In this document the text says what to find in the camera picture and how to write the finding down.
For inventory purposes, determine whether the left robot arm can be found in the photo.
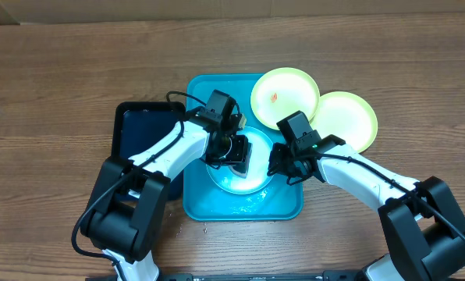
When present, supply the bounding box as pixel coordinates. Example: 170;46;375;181
71;90;251;280

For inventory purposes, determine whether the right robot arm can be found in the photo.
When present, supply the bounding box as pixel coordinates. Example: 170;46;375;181
268;111;465;281

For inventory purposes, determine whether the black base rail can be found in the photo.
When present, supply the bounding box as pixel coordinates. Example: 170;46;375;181
157;270;368;281

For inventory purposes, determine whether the green scrubbing sponge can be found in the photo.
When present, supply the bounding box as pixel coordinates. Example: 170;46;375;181
229;162;249;179

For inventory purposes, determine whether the yellow plate with long stain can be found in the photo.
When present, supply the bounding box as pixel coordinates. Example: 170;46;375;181
310;91;378;153

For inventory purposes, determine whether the yellow plate with small stain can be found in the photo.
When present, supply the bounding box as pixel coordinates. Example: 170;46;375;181
250;67;321;130

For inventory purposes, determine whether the teal plastic tray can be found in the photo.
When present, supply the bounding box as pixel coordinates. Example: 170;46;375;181
183;73;303;221

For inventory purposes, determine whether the black rectangular tray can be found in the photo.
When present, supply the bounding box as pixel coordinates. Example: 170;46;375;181
110;101;186;202

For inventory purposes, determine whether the light blue plate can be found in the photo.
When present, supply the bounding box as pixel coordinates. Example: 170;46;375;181
207;126;273;195

